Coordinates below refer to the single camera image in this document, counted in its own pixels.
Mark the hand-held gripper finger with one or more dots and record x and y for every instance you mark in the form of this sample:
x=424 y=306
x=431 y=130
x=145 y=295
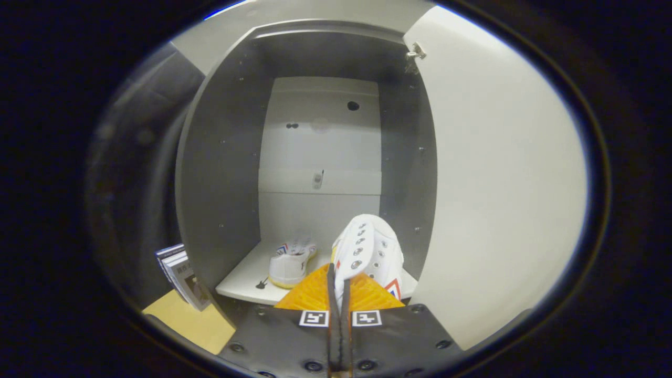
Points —
x=333 y=336
x=345 y=341

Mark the grey printed book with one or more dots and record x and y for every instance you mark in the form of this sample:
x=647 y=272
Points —
x=164 y=250
x=169 y=258
x=191 y=286

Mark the grey shoe cabinet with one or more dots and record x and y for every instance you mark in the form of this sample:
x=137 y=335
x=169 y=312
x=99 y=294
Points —
x=220 y=184

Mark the white canvas shoe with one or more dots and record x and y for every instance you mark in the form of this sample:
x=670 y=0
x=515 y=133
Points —
x=367 y=247
x=289 y=268

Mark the white shoe cabinet door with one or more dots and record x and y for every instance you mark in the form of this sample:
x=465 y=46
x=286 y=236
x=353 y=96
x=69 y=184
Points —
x=499 y=184

